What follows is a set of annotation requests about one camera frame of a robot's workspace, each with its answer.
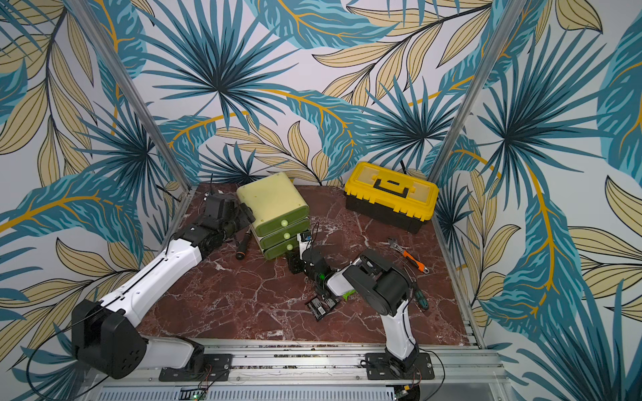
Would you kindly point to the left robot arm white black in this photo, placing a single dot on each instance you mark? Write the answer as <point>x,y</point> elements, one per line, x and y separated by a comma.
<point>104,333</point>

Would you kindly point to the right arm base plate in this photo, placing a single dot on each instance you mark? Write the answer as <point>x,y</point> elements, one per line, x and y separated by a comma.
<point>384,366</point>

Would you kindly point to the green top drawer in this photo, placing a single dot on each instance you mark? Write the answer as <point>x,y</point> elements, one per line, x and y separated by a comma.
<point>265,228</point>

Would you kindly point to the pale green drawer cabinet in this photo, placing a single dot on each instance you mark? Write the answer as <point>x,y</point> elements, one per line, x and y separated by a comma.
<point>272,196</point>

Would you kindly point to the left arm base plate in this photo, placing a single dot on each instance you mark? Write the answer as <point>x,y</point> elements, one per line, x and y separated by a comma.
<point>207,367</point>

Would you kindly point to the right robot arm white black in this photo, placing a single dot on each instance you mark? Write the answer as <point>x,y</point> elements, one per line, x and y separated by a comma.
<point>379,282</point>

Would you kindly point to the green cookie packet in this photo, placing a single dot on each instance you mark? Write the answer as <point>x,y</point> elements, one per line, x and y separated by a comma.
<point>348,294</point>

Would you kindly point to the green drawer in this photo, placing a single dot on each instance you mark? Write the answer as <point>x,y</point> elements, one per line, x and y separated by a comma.
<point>283,234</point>
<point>281,249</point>
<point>265,228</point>

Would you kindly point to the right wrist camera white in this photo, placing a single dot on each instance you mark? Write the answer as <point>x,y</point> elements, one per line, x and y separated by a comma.
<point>305,242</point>

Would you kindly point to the aluminium front rail frame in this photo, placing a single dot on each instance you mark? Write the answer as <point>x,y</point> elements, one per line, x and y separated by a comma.
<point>270,370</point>

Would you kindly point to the green bottom drawer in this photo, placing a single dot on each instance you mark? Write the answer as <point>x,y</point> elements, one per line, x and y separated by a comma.
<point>281,249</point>

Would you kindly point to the green black screwdriver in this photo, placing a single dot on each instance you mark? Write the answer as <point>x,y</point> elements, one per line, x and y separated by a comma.
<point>420,297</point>

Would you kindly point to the right aluminium corner post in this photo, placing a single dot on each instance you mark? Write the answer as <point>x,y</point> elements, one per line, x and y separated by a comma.
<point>487,62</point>

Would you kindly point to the black orange screwdriver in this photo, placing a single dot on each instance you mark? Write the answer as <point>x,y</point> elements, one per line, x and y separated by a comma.
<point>242,246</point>

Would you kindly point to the orange adjustable wrench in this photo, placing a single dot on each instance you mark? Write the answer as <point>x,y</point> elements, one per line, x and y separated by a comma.
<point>421,267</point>

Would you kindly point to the aluminium corner post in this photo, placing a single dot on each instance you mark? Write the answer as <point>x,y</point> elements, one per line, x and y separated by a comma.
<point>91,26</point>
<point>487,62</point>

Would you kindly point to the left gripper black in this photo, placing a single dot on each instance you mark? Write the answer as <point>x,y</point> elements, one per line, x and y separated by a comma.
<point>244,214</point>

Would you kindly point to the left aluminium corner post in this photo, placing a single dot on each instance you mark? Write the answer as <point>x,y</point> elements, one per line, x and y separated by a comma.
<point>91,26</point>

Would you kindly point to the yellow black toolbox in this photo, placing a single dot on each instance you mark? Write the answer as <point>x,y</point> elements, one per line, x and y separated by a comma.
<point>390,197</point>

